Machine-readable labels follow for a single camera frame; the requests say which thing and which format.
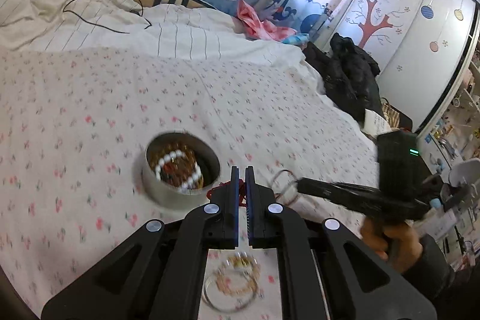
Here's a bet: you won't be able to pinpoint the cherry print bed sheet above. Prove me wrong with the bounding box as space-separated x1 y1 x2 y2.
0 46 379 320

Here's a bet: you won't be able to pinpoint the gold bangles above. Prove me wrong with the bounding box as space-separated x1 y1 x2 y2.
210 252 263 300

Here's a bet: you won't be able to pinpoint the amber bead bracelet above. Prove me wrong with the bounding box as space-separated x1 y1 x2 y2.
150 144 205 189

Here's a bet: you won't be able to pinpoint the cluttered white shelf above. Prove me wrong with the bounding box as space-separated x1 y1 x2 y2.
420 43 480 268

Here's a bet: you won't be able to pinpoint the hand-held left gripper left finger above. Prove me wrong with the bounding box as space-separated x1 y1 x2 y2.
40 166 241 320

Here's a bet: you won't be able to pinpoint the person's right forearm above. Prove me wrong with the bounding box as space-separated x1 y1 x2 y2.
401 234 480 306

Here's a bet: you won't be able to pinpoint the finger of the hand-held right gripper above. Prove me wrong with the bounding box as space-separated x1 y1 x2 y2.
322 192 379 210
297 178 379 194

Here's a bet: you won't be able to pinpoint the white wardrobe with tree decal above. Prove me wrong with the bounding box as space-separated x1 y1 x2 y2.
315 0 477 133

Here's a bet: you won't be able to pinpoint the light blue cloth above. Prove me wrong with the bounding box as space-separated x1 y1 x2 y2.
283 33 310 46

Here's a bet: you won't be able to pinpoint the pink cloth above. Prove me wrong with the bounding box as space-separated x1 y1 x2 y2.
236 0 297 41

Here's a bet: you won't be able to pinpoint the white round object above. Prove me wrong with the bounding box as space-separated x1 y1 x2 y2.
448 159 480 189

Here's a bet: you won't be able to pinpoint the large silver bangle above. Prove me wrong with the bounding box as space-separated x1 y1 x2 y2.
202 273 261 313

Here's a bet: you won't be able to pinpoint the small silver ring bangle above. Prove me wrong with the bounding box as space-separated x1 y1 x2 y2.
271 169 301 207

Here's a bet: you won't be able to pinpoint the person's right hand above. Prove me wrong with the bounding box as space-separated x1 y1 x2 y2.
361 219 424 274

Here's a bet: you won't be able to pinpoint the black cable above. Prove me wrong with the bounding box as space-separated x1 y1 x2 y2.
0 0 152 34

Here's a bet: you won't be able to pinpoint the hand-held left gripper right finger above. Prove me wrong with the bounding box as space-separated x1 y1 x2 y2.
245 166 437 320

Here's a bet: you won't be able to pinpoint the white pearl bracelet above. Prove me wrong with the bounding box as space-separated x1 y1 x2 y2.
154 151 204 190

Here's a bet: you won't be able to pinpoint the black jacket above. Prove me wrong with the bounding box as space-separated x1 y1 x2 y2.
302 32 385 118

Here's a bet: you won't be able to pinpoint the white striped duvet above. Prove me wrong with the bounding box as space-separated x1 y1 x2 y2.
0 0 306 66

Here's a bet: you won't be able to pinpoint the woven bag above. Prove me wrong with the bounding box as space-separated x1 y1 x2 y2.
380 98 402 127

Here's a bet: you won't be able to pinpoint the red string bracelet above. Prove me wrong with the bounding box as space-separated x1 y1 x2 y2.
206 178 250 210

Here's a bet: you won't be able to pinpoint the round metal tin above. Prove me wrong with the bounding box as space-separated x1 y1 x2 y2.
142 132 222 210

